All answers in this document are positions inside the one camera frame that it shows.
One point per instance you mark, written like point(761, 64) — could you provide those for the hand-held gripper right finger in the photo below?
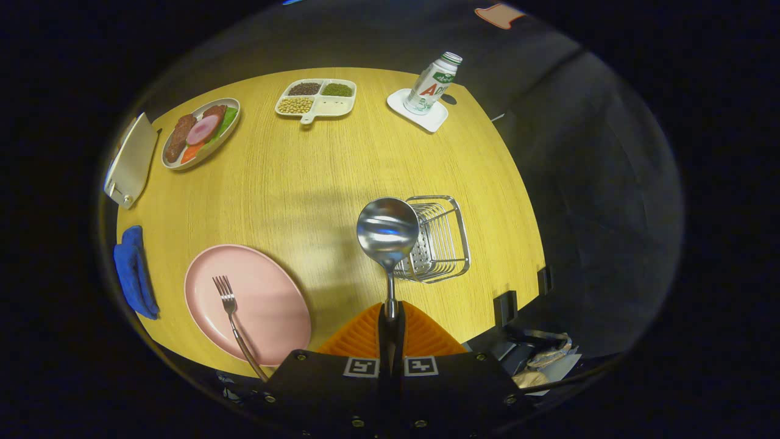
point(457, 384)

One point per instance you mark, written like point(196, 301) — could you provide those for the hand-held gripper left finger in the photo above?
point(329, 384)

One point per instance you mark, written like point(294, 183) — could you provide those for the metal fork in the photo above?
point(226, 296)

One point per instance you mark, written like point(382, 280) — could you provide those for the metal spoon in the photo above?
point(387, 228)

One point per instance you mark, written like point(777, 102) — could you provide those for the black table clamp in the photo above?
point(504, 308)
point(544, 280)

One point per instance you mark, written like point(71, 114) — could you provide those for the pink round plate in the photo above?
point(274, 311)

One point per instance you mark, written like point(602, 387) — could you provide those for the white patterned object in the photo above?
point(230, 390)

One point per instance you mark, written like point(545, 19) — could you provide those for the crumpled plastic bag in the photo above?
point(551, 353)

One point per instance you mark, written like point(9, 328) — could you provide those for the blue cloth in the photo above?
point(134, 274)

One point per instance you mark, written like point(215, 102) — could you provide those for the white square coaster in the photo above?
point(429, 122)

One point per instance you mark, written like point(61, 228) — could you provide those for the red tomato slice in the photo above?
point(190, 153)

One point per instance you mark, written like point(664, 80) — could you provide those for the grey food plate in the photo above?
point(173, 163)

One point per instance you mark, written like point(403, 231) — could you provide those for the cream divided snack dish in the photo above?
point(335, 107)

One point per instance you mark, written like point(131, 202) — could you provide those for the pile of yellow soybeans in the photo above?
point(295, 105)

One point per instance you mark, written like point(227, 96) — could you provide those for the green lettuce leaf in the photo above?
point(226, 122)

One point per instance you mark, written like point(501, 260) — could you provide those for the pink ham slice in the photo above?
point(203, 129)

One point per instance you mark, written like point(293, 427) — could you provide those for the black round table grommet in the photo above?
point(450, 99)

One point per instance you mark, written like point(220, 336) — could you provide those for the large brown meat piece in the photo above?
point(178, 137)

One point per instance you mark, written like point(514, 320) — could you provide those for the pile of green beans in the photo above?
point(337, 90)

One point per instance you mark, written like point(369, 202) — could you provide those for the pile of dark brown beans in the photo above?
point(303, 89)

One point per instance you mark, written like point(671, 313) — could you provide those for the small brown meat piece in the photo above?
point(214, 111)

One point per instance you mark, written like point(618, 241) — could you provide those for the white toaster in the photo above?
point(137, 155)

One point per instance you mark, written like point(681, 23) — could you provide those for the white drink bottle green cap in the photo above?
point(431, 85)

